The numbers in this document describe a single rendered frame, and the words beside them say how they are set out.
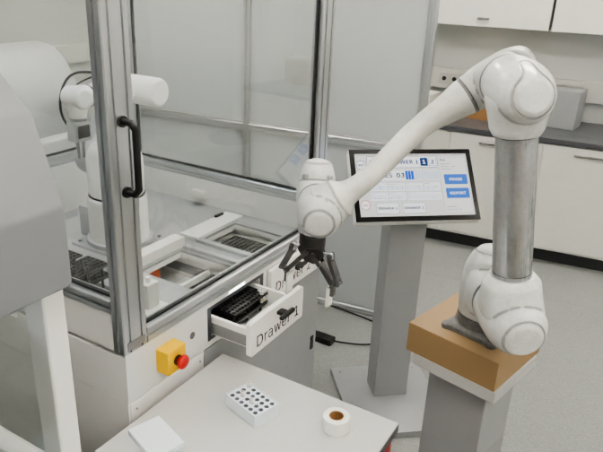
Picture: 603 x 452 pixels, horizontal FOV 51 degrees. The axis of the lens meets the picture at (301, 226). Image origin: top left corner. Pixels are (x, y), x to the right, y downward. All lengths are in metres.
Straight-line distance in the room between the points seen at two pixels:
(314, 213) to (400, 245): 1.20
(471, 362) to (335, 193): 0.70
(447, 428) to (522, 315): 0.61
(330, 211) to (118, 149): 0.50
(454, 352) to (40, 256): 1.28
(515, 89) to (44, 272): 1.02
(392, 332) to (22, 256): 2.08
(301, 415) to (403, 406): 1.32
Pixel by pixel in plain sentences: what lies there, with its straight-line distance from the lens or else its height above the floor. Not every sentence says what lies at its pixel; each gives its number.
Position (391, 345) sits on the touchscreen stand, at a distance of 2.89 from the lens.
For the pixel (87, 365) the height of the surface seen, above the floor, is 0.86.
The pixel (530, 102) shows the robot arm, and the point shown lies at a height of 1.61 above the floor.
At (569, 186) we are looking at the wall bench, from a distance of 4.59.
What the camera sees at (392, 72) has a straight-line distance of 3.28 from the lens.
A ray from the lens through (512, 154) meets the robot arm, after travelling 1.56.
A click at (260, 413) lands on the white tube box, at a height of 0.80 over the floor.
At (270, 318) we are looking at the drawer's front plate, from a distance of 1.87.
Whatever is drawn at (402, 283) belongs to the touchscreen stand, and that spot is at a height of 0.63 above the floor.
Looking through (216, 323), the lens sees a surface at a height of 0.88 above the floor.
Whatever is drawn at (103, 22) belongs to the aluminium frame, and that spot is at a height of 1.74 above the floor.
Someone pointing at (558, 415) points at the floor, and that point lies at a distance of 3.25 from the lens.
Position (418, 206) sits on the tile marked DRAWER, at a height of 1.01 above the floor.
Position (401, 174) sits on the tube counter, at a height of 1.11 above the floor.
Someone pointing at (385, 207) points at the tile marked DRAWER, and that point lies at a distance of 2.49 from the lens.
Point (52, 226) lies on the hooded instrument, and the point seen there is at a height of 1.47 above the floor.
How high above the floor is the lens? 1.85
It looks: 22 degrees down
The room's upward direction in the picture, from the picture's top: 3 degrees clockwise
